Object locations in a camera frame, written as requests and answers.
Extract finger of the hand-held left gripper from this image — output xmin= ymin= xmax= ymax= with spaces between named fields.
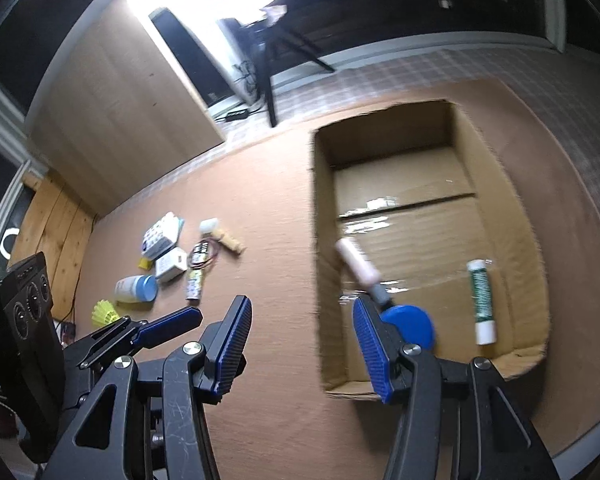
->
xmin=62 ymin=307 xmax=203 ymax=401

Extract red cable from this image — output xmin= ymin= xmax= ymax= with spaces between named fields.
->
xmin=187 ymin=240 xmax=221 ymax=272

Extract cardboard box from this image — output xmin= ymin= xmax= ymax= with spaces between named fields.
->
xmin=311 ymin=100 xmax=552 ymax=402

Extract dark shelving unit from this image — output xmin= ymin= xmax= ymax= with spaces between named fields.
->
xmin=325 ymin=0 xmax=568 ymax=56

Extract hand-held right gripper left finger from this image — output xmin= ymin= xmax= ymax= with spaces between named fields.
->
xmin=45 ymin=296 xmax=253 ymax=480

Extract yellow shuttlecock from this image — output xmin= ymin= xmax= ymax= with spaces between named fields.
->
xmin=91 ymin=300 xmax=119 ymax=329

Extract white sunscreen bottle blue cap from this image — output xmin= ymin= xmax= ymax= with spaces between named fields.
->
xmin=113 ymin=274 xmax=159 ymax=306

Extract pale crumpled cloth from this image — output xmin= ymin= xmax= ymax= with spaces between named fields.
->
xmin=261 ymin=4 xmax=289 ymax=25

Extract small patterned tube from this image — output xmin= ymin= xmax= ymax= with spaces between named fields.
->
xmin=185 ymin=269 xmax=205 ymax=304

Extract beige bottle with white cap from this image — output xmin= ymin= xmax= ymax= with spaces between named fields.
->
xmin=199 ymin=217 xmax=246 ymax=256

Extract white patterned packet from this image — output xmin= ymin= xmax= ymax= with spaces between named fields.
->
xmin=141 ymin=212 xmax=185 ymax=261

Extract blue round lid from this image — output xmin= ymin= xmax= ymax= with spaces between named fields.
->
xmin=380 ymin=305 xmax=436 ymax=352

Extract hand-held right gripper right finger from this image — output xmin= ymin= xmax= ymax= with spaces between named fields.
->
xmin=352 ymin=296 xmax=561 ymax=480

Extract black tripod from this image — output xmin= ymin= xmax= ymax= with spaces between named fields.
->
xmin=219 ymin=5 xmax=337 ymax=129

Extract white and green tube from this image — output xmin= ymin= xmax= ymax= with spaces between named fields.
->
xmin=466 ymin=258 xmax=497 ymax=346

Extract black flat panel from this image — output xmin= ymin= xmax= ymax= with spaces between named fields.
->
xmin=148 ymin=7 xmax=233 ymax=110

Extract small white box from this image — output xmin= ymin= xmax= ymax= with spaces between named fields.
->
xmin=154 ymin=247 xmax=189 ymax=284

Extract light wooden cabinet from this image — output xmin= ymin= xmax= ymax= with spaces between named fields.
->
xmin=24 ymin=0 xmax=227 ymax=217

